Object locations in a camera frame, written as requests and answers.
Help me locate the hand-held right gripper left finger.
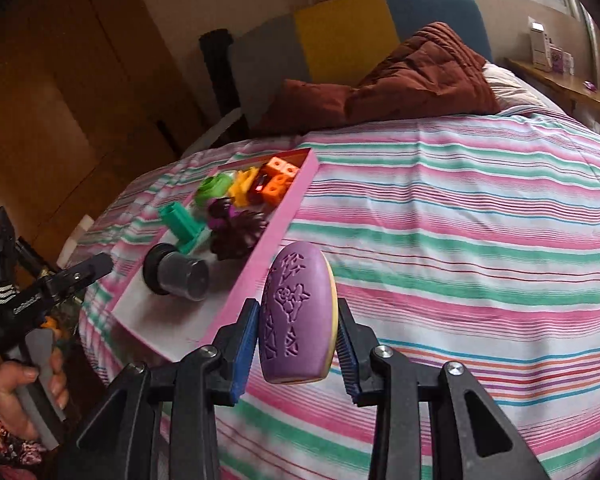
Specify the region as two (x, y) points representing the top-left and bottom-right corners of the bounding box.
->
(75, 298), (261, 480)

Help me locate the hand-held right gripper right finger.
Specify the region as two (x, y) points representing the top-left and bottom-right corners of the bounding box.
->
(336, 300), (551, 480)

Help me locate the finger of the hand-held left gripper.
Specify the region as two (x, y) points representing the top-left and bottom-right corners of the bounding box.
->
(14, 239), (48, 281)
(55, 252), (114, 293)

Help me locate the purple oval patterned case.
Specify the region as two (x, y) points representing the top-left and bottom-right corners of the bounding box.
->
(259, 241), (337, 386)

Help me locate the black capped clear jar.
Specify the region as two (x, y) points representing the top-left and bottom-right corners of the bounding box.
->
(143, 242), (210, 302)

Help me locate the green flanged cup toy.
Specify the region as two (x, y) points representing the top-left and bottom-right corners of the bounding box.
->
(160, 202), (212, 256)

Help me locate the dark brown scalp massager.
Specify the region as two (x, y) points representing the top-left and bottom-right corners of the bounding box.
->
(207, 197), (270, 261)

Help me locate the pink shallow tray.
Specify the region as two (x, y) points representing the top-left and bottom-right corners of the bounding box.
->
(111, 147), (318, 365)

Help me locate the purple perforated toy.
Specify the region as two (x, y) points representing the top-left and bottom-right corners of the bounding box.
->
(207, 205), (241, 233)

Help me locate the green and white box toy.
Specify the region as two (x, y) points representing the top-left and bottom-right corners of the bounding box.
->
(195, 172), (236, 208)

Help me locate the red cylindrical bottle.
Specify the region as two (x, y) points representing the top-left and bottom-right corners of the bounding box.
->
(247, 175), (271, 206)

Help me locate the orange mold toy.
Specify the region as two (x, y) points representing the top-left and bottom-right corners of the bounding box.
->
(227, 167), (261, 208)

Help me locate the orange block toy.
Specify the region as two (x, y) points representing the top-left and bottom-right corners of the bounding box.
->
(260, 156), (301, 206)

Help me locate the person's left forearm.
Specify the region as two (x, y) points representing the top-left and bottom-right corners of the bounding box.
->
(0, 387), (48, 468)

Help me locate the person's left hand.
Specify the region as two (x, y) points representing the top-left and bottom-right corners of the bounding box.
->
(0, 347), (71, 443)

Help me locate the wooden wardrobe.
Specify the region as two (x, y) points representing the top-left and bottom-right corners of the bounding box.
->
(0, 0), (206, 271)

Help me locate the brown quilted blanket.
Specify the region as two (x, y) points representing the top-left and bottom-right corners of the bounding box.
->
(257, 21), (502, 136)

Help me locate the white pillow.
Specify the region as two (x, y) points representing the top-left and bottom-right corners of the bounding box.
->
(481, 62), (566, 116)

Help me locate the grey yellow blue headboard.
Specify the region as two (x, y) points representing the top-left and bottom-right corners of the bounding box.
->
(228, 0), (493, 136)

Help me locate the wooden desk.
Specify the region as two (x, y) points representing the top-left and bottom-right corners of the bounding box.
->
(505, 57), (600, 116)

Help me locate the small purple box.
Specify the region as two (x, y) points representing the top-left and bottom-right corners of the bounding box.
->
(550, 47), (573, 75)

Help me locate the tall white box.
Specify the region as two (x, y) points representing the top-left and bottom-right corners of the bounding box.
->
(527, 16), (553, 72)

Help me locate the white bed rail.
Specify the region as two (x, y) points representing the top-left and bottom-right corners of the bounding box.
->
(180, 109), (246, 161)

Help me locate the black padded post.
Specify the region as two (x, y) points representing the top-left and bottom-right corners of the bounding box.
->
(199, 29), (251, 141)

